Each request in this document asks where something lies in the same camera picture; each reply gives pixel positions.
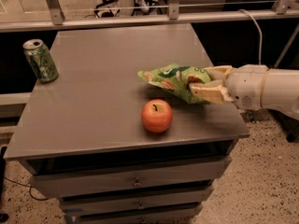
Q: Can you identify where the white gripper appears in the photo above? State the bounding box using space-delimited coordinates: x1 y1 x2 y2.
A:
189 64 269 110

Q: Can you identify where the green rice chip bag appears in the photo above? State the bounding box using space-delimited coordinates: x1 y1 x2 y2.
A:
137 63 211 105

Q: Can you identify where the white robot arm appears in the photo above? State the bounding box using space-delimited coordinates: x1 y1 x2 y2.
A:
189 64 299 119

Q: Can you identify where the red apple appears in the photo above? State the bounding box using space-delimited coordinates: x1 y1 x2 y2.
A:
141 99 173 133

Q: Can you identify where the middle grey drawer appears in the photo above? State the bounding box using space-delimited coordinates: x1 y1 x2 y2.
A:
60 183 213 216

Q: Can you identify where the grey drawer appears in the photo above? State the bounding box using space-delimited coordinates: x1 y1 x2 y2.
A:
30 156 232 198
60 183 213 216
64 203 202 224

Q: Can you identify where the grey drawer cabinet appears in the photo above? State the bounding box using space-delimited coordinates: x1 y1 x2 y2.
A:
3 23 251 224

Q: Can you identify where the bottom grey drawer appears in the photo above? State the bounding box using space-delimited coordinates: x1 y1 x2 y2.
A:
64 203 202 224

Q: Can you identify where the top grey drawer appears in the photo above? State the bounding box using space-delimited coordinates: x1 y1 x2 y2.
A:
30 156 232 198

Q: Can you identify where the green soda can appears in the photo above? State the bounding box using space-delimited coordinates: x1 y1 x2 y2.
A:
22 39 59 83

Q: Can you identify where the white cable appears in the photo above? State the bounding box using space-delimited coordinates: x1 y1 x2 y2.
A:
238 8 263 66

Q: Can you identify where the metal railing frame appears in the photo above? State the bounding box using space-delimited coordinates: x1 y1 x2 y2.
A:
0 0 299 32

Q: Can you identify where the black floor cable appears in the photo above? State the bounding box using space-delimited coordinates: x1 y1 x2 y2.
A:
3 176 50 202

